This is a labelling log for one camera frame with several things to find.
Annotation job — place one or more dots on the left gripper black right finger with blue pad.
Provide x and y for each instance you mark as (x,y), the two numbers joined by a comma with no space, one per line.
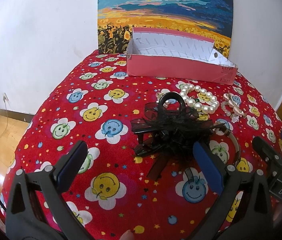
(253,218)

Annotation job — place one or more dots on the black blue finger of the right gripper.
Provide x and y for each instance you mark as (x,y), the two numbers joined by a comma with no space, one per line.
(266,151)

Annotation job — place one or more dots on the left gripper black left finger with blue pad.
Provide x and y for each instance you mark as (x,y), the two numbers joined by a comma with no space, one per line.
(25,218)

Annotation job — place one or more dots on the pink flower hair clip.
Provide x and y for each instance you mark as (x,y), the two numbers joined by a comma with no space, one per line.
(229,101)

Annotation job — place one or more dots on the black feather bow hair claw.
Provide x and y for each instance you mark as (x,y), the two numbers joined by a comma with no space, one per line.
(169,129)

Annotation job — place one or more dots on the red smiley flower cloth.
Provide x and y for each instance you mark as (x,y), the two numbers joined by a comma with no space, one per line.
(111,193)

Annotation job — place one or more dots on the pink cardboard box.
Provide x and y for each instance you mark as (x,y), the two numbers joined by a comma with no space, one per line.
(157,52)

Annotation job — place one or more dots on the sunflower field sunset painting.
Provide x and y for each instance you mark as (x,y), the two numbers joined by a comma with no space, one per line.
(209,18)

